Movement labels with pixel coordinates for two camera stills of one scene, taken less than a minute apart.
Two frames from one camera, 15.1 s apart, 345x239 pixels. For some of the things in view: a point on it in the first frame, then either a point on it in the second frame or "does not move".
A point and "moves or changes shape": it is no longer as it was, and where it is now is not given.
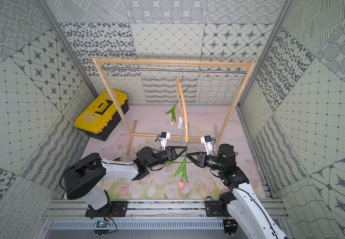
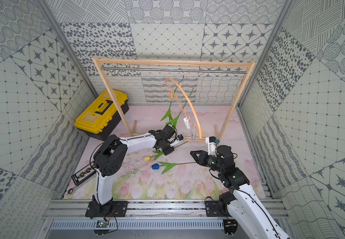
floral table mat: [195, 128] does not move
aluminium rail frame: [60, 208] does not move
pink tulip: [183, 169] -> [174, 121]
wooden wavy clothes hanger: [185, 115] moves or changes shape
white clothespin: [180, 122] -> [187, 122]
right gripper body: [203, 155] does not move
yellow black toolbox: [100, 118] does not move
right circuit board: [230, 226] does not move
